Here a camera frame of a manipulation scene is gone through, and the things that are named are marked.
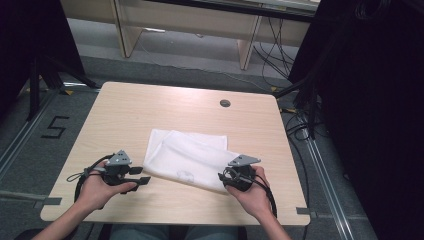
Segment black hanging cable bundle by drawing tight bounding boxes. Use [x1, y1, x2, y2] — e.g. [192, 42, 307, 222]
[252, 16, 298, 81]

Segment aluminium floor rail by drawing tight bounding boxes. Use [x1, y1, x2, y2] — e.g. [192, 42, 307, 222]
[0, 189, 46, 203]
[0, 89, 58, 182]
[304, 131, 356, 240]

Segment person's left hand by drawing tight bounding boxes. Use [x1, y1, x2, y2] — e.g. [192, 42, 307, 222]
[74, 161, 138, 212]

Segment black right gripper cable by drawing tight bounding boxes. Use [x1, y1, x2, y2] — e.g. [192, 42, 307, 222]
[252, 172, 279, 218]

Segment person's legs in jeans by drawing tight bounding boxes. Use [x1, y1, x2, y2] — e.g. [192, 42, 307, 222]
[109, 224, 240, 240]

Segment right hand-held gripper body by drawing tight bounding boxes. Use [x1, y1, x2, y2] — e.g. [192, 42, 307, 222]
[226, 153, 263, 193]

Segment light wooden desk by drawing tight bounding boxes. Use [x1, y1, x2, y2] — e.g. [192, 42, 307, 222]
[59, 0, 322, 71]

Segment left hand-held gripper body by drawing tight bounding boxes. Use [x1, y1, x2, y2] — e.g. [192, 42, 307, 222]
[100, 149, 135, 187]

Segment black metal stand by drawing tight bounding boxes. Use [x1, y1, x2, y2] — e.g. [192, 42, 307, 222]
[25, 54, 102, 122]
[273, 31, 323, 141]

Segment grey tape piece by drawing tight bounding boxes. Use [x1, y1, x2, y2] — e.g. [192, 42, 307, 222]
[32, 196, 63, 210]
[295, 206, 318, 219]

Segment person's right hand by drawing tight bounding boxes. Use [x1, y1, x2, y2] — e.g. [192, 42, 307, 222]
[225, 165, 273, 222]

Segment black curtain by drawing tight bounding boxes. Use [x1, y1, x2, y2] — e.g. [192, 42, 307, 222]
[0, 0, 87, 118]
[287, 0, 424, 240]

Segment white mesh laundry bag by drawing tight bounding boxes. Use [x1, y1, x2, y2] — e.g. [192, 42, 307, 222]
[142, 128, 242, 195]

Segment black floor cables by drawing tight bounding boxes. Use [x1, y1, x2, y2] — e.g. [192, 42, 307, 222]
[280, 109, 314, 240]

